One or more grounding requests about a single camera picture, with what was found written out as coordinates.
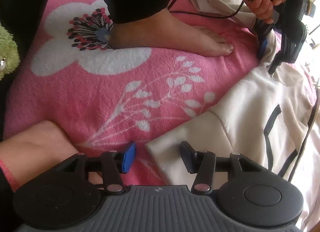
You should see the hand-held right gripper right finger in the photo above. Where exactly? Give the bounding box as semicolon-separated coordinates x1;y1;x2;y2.
180;141;263;194

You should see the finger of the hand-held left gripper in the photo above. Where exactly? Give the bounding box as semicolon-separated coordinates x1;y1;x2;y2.
254;19;275;60
267;21;307;75

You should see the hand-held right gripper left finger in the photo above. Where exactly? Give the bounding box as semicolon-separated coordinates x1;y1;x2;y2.
53;141;137;194

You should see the beige hooded zip jacket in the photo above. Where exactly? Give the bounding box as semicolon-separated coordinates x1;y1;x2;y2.
145;0;320;232

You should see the pink floral blanket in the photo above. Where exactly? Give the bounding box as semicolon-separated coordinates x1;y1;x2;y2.
2;0;320;187

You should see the person's left foot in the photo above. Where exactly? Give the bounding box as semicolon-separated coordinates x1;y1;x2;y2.
109;9;235;58

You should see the person's foot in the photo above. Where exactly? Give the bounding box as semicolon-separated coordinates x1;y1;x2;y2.
109;9;235;58
0;120;105;194

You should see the person's right foot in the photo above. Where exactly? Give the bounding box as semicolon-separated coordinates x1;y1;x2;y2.
0;120;105;194

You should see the black cable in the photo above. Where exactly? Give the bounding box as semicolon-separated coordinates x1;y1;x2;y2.
167;0;247;19

